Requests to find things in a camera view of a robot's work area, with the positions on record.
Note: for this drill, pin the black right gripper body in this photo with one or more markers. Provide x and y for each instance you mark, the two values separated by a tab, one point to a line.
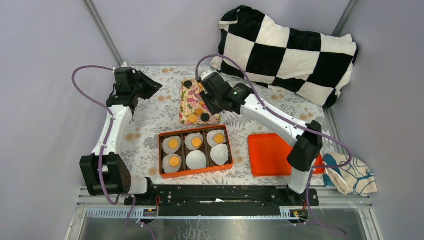
213	102

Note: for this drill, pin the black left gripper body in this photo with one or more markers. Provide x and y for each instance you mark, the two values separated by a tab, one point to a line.
143	88

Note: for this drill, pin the floral cookie tray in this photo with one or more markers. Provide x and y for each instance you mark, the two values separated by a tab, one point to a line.
190	100

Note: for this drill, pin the round dotted yellow biscuit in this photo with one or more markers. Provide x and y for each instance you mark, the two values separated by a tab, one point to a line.
219	138
174	161
192	118
173	143
197	142

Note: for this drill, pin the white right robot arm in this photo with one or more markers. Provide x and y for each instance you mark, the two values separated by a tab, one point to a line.
304	138

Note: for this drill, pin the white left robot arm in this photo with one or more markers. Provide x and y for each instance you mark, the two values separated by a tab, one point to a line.
104	170

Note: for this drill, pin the swirl yellow cookie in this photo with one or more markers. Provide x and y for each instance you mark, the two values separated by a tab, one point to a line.
198	111

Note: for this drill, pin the black sandwich cookie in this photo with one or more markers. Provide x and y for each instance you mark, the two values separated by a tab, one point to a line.
188	84
205	117

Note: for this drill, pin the checkered black white pillow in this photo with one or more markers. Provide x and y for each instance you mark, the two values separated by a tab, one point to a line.
310	64

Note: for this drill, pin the floral table mat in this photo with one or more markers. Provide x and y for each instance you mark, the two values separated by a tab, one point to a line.
160	114

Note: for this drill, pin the orange cookie box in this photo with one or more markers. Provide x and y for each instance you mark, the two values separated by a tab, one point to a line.
183	152

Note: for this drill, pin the orange box lid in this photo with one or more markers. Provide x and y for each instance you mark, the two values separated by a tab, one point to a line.
271	156

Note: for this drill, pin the teal cream cloth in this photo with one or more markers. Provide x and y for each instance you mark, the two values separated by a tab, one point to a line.
354	178

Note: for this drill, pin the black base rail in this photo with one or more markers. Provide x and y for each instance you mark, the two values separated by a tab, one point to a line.
223	200

